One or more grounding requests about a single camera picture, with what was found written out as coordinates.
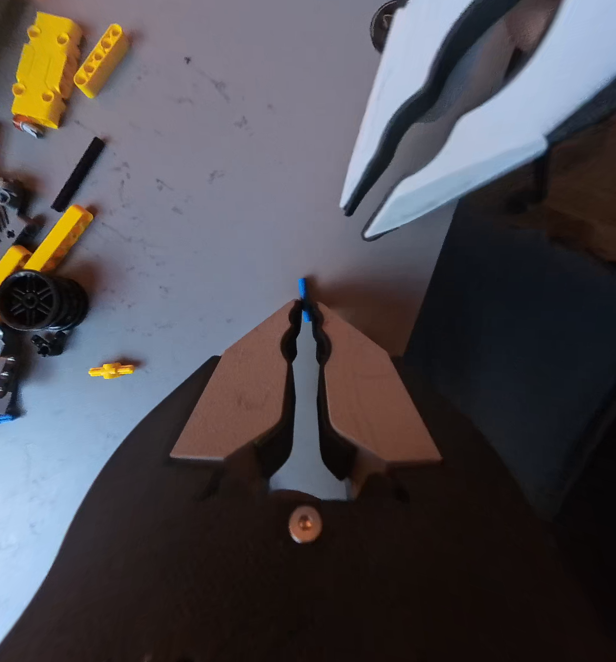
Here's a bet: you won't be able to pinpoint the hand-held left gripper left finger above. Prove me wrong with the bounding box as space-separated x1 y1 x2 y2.
170 300 302 480

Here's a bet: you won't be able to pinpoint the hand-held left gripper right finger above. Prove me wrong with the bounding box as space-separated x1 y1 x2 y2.
312 302 442 498

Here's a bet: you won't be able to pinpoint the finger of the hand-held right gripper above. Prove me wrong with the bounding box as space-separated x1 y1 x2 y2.
339 0 475 217
362 0 616 242

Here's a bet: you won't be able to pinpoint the black desk grommet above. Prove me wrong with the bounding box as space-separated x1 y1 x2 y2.
369 0 408 53

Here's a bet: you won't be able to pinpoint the grey desk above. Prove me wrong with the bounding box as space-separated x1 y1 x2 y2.
0 0 456 658

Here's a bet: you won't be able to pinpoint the yellow toy connector pin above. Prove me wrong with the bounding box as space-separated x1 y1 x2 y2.
88 363 136 380

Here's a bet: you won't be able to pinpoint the person's dark pants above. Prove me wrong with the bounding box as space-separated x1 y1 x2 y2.
403 197 616 518

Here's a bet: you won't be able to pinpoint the black angled toy connector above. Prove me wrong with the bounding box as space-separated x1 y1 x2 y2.
31 330 69 358

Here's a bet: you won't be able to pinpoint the black spoked toy wheel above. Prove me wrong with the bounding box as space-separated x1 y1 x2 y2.
0 269 89 332

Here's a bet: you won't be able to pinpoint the pile of toy brick parts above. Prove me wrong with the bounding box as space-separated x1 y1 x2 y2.
0 119 94 430

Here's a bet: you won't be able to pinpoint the black toy axle rod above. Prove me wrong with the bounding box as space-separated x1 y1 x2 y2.
50 136 106 213

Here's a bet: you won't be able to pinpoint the short yellow toy beam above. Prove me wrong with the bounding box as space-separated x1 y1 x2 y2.
73 23 131 99

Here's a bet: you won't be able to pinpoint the yellow toy plate block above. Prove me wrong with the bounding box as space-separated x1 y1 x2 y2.
10 11 84 138

